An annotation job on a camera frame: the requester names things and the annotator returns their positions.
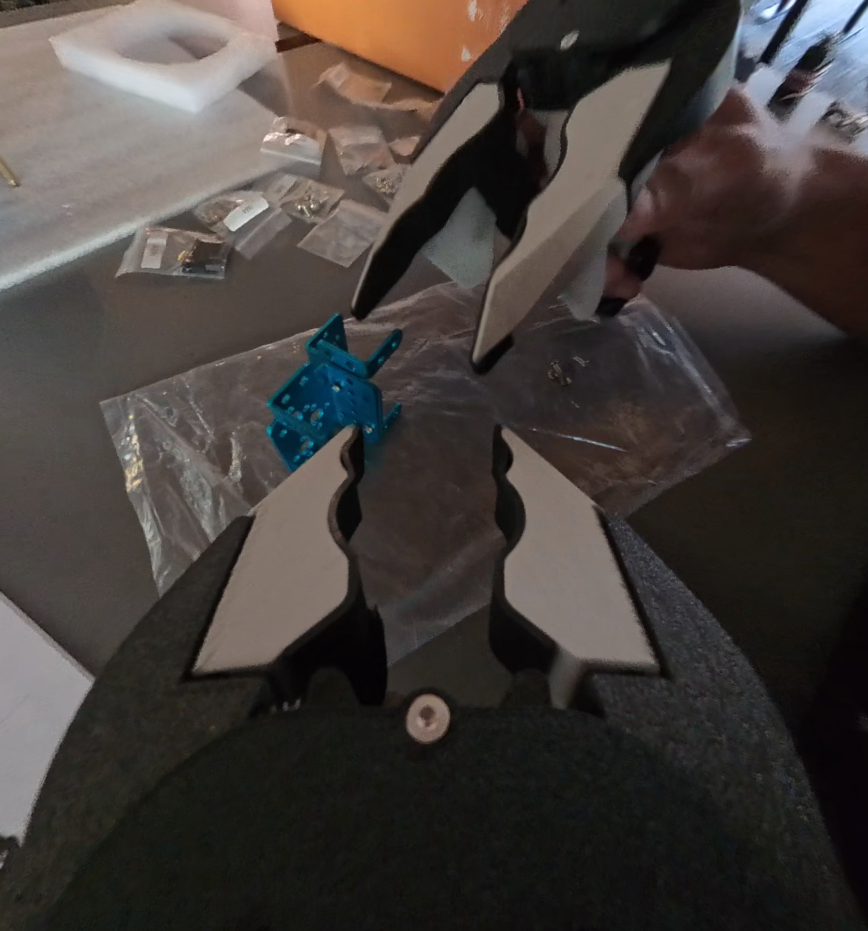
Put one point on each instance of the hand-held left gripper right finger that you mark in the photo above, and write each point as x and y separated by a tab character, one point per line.
579	582

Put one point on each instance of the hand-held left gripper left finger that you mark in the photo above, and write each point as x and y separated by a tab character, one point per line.
274	582

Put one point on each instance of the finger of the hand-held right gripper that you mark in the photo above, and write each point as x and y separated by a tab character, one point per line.
448	153
586	182

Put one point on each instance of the blue metal bracket assembly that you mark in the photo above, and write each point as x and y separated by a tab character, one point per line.
317	407

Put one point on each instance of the person's right hand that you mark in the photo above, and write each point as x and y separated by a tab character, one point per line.
724	189

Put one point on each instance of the orange cardboard box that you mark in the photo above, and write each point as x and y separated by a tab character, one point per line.
375	29

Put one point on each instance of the clear plastic bag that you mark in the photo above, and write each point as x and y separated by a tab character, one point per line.
623	436

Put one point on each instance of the group of small hardware bags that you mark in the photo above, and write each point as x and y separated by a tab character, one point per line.
259	218

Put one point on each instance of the open instruction manual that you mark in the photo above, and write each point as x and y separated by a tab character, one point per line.
12	691

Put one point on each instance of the white foam sheet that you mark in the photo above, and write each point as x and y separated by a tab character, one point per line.
77	167

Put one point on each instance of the white foam frame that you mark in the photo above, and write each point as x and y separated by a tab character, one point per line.
92	54

